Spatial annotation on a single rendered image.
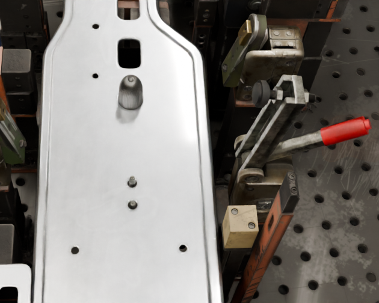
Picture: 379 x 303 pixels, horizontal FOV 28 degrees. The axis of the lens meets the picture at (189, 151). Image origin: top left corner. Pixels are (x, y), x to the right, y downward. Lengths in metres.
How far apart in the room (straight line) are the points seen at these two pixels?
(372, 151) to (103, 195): 0.61
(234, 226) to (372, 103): 0.64
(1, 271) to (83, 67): 0.30
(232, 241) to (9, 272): 0.26
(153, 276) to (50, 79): 0.31
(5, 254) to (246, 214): 0.30
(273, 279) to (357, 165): 0.27
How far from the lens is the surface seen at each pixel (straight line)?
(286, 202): 0.76
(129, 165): 0.97
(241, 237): 0.89
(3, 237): 0.96
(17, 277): 0.91
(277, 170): 0.93
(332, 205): 1.32
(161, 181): 0.96
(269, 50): 1.01
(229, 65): 1.04
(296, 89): 0.79
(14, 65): 1.07
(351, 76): 1.48
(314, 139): 0.88
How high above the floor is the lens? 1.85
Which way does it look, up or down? 61 degrees down
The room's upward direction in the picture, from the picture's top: 10 degrees clockwise
